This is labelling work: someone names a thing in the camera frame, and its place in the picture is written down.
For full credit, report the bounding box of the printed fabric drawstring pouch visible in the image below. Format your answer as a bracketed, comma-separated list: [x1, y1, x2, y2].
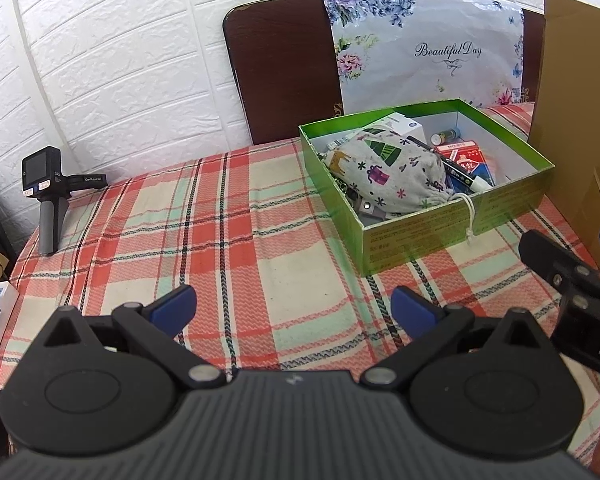
[323, 126, 476, 238]

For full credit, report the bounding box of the floral plastic bag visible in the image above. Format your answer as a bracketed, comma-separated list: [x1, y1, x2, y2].
[323, 0, 524, 114]

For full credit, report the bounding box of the blue cap black marker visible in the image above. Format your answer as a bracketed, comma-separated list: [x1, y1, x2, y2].
[430, 128, 462, 146]

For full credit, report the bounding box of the white cap black marker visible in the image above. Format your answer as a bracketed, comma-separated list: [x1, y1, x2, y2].
[406, 136, 492, 193]

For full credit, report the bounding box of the red playing card box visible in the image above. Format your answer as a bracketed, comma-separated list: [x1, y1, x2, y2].
[436, 140, 495, 186]

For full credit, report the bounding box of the white product box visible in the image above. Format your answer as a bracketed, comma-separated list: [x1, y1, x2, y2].
[374, 112, 427, 143]

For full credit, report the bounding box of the black handheld camera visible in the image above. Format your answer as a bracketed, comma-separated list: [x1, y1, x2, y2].
[22, 146, 108, 256]

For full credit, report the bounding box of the brown cardboard sheet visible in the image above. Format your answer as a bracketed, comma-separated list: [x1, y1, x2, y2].
[529, 0, 600, 269]

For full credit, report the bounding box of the green cardboard box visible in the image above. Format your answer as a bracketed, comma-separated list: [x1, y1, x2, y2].
[299, 100, 554, 275]

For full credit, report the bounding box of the red plaid blanket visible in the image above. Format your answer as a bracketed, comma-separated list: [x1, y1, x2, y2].
[0, 101, 600, 470]

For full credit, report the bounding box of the dark brown headboard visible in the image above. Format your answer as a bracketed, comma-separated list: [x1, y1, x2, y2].
[223, 0, 544, 144]

